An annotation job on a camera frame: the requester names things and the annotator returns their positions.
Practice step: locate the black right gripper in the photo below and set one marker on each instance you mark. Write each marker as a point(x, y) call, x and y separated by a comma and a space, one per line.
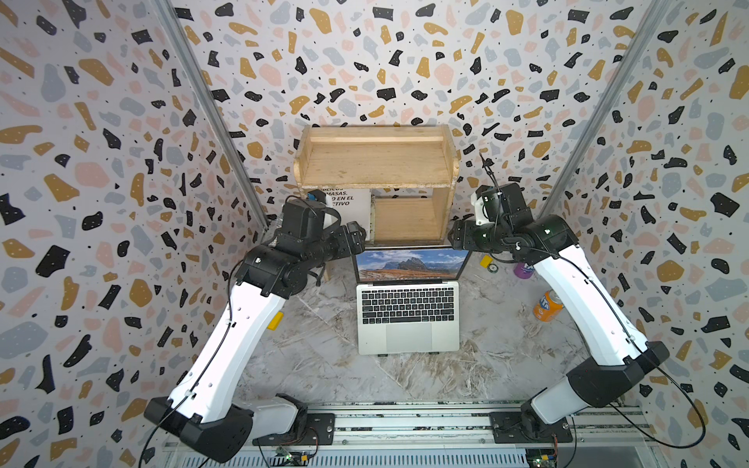
point(463, 230)

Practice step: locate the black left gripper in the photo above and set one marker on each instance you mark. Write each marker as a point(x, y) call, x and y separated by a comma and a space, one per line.
point(359, 240)

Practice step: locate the silver laptop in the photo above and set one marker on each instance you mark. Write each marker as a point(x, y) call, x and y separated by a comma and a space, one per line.
point(408, 299)

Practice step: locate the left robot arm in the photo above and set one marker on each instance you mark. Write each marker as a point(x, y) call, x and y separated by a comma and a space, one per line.
point(200, 411)

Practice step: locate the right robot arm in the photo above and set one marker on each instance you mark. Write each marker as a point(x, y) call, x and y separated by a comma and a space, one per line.
point(620, 355)

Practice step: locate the yellow wedge block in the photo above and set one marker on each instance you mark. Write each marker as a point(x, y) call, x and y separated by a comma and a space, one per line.
point(485, 261)

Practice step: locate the white book on shelf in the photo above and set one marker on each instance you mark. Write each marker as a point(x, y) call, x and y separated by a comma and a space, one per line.
point(354, 205)

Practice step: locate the purple grape soda can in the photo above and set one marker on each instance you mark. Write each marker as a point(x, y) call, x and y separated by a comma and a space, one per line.
point(523, 271)

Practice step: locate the wooden shelf unit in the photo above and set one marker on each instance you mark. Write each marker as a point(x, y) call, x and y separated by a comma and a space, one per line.
point(384, 158)

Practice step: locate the yellow flat block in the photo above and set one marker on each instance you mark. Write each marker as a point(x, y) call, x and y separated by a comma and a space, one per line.
point(275, 321)

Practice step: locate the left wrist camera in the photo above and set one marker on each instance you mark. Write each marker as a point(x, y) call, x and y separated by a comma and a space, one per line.
point(305, 219)

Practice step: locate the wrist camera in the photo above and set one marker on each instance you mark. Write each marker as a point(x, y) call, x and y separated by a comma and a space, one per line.
point(504, 205)
point(305, 219)

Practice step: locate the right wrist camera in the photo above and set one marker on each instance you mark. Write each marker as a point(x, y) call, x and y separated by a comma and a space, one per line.
point(504, 205)

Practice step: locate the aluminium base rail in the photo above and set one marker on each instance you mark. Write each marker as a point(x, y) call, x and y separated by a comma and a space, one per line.
point(444, 434)

